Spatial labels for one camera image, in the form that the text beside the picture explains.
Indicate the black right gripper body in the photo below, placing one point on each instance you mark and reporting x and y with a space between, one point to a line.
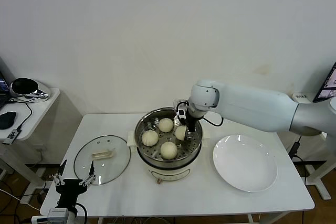
191 123

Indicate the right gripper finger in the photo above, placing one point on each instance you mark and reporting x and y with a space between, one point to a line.
190 135

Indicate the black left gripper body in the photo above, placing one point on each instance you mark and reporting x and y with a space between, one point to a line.
69 190

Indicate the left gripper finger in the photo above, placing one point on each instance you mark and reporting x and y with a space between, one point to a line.
89 178
58 178

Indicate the white steamed baozi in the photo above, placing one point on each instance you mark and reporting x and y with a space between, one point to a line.
150 138
166 125
168 150
180 132

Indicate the round glass pot lid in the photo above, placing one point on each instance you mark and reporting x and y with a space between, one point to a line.
86 155

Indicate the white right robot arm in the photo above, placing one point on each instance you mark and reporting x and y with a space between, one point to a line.
249 106

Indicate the steel steamer pot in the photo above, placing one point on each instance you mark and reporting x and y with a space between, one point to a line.
168 174

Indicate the perforated steel steamer basket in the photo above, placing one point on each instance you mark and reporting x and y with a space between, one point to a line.
140 130

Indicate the white round plate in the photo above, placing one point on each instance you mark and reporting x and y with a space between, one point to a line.
244 163

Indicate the grey usb hub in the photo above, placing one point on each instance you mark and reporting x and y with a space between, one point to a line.
10 137

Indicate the white side table with mouse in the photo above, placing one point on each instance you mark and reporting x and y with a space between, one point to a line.
39 113

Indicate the black computer mouse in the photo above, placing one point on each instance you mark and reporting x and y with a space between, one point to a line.
7 120

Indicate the laptop beside chrome device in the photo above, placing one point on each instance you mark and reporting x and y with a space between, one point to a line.
2 82

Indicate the small printed table label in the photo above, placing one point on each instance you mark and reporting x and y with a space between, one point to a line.
300 97

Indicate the grey laptop with lit screen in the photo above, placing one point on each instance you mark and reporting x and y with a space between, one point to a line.
328 87

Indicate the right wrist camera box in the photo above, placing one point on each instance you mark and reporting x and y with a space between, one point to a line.
181 112

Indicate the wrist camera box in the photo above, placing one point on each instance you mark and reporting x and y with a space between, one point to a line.
181 112
57 214

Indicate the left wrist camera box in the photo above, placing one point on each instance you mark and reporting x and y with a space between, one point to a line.
57 214

